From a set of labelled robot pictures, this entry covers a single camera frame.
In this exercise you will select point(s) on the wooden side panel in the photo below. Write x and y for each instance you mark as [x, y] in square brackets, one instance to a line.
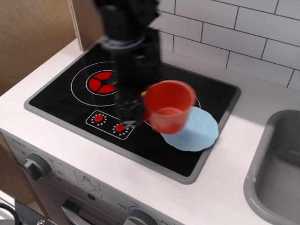
[32, 31]

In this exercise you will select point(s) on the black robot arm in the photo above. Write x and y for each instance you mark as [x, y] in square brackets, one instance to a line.
[125, 23]

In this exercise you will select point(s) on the grey oven door handle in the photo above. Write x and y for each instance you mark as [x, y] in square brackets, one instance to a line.
[71, 210]

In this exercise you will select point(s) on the black toy stovetop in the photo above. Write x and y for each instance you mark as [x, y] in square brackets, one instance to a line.
[81, 100]

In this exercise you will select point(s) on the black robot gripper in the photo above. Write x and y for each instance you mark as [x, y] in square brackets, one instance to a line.
[136, 67]

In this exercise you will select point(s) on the orange plastic cup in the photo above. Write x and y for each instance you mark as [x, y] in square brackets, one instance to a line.
[167, 105]

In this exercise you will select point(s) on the grey oven knob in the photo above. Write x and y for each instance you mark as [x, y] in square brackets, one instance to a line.
[138, 217]

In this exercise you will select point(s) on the grey toy sink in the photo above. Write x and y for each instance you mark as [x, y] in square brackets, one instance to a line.
[272, 184]

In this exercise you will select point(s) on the grey timer knob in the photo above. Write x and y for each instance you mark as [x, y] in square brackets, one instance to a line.
[36, 167]

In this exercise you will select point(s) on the light blue plastic plate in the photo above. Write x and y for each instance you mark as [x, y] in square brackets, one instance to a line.
[199, 132]

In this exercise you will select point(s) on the black device with screw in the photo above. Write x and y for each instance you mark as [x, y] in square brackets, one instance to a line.
[29, 216]

